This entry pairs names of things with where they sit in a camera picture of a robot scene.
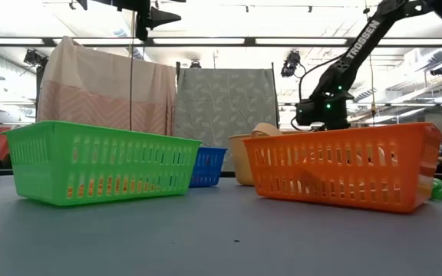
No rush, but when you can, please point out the green slotted plastic basket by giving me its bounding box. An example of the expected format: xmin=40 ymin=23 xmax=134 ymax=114
xmin=3 ymin=120 xmax=203 ymax=208

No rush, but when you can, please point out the black camera on pole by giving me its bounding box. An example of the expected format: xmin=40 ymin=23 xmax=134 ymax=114
xmin=22 ymin=48 xmax=50 ymax=71

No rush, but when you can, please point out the pink chevron cloth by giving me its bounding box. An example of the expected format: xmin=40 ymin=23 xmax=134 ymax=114
xmin=35 ymin=35 xmax=178 ymax=136

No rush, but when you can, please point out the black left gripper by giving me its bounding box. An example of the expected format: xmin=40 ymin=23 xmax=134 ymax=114
xmin=90 ymin=0 xmax=183 ymax=42

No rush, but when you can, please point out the red cloth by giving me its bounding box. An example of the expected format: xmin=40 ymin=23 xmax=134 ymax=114
xmin=0 ymin=125 xmax=12 ymax=162

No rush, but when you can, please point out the grey leaf print cloth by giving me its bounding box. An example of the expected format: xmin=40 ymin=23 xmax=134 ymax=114
xmin=173 ymin=67 xmax=280 ymax=173

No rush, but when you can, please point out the yellow hanging cord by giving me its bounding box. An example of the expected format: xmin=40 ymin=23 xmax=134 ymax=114
xmin=363 ymin=0 xmax=378 ymax=127

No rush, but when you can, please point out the blue slotted plastic basket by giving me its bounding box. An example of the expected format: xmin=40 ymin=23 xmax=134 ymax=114
xmin=188 ymin=146 xmax=229 ymax=189

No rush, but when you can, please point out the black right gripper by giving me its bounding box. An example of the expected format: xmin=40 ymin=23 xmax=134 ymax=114
xmin=294 ymin=91 xmax=355 ymax=132

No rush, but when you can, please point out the yellow plastic basket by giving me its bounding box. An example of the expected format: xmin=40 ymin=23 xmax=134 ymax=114
xmin=227 ymin=133 xmax=283 ymax=187

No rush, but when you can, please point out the black hanging cable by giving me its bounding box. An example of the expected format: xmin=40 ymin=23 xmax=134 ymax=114
xmin=127 ymin=9 xmax=136 ymax=131

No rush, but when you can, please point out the orange slotted plastic basket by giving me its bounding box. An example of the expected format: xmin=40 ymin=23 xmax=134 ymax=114
xmin=242 ymin=121 xmax=442 ymax=215

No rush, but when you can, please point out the black camera with cable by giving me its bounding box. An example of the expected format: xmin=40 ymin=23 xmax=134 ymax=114
xmin=280 ymin=49 xmax=307 ymax=79

